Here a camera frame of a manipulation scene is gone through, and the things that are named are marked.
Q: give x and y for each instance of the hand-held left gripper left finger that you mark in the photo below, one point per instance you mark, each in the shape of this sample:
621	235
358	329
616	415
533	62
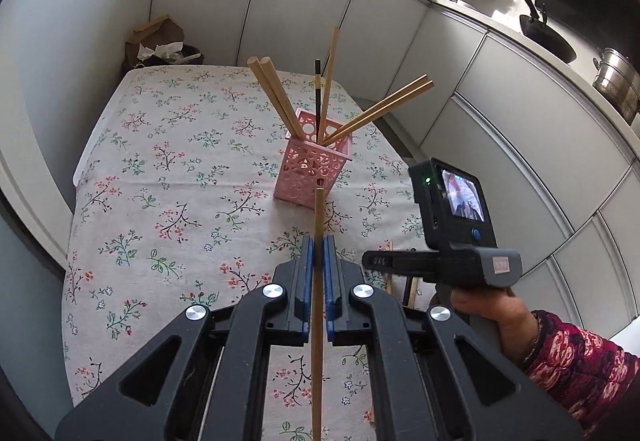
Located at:
307	286

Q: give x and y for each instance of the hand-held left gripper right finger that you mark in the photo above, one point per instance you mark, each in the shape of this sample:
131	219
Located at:
330	286

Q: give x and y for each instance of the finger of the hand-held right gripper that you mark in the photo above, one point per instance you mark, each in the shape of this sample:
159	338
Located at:
423	293

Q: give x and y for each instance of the wooden chopstick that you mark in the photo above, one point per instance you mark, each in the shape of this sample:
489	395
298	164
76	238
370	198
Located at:
391	281
411	292
318	221

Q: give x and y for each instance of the pink plastic utensil basket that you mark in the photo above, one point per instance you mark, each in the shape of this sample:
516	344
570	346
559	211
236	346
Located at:
305	166

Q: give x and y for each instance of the group of wooden chopsticks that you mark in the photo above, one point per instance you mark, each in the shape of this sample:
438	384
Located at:
390	103

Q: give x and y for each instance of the person's right forearm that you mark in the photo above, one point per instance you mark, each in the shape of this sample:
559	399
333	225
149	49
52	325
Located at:
585	371

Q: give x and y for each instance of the person's right hand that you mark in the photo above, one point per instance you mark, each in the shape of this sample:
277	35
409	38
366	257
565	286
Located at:
510	321

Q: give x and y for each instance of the floral tablecloth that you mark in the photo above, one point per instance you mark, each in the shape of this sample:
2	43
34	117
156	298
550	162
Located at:
175	171

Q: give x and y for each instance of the steel steamer pot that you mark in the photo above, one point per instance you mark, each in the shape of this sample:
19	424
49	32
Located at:
617	83

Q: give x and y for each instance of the white kitchen countertop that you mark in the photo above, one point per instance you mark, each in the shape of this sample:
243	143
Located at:
500	26

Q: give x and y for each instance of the black wok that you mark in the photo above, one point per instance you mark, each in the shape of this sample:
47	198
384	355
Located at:
550	38

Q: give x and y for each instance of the dark trash bin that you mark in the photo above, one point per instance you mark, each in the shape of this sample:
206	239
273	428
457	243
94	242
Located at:
192	55

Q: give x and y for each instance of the frosted glass door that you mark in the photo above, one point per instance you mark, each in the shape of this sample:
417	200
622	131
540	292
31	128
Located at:
30	321

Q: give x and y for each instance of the white lower kitchen cabinets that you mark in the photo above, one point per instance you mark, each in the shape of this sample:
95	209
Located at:
310	6

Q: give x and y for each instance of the brown paper bag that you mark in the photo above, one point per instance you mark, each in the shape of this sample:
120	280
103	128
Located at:
160	31

